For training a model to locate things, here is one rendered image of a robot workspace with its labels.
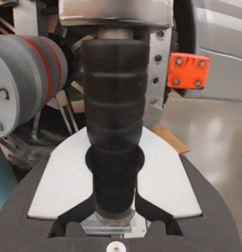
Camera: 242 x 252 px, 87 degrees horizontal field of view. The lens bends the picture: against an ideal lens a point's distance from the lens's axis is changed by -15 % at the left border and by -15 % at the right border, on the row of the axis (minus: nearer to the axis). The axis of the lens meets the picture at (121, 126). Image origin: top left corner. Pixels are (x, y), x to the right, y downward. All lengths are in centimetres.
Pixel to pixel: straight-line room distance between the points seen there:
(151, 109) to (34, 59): 23
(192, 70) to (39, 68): 27
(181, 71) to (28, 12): 31
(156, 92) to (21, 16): 30
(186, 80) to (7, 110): 30
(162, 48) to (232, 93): 37
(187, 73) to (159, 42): 8
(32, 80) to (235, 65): 55
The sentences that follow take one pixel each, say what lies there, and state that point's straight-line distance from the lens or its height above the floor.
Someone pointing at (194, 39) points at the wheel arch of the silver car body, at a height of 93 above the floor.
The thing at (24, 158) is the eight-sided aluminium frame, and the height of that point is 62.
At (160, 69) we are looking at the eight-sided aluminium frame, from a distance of 30.
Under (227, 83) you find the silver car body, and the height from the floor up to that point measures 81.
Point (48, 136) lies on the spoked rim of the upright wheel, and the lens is 54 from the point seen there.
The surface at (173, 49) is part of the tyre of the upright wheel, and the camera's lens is 40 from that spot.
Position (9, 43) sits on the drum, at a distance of 23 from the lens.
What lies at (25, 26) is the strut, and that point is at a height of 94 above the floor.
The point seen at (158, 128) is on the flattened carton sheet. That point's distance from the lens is 180.
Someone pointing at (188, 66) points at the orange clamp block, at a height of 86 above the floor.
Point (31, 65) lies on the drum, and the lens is 22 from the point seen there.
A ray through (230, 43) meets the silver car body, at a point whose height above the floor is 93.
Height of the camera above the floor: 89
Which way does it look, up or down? 30 degrees down
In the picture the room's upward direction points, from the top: 2 degrees clockwise
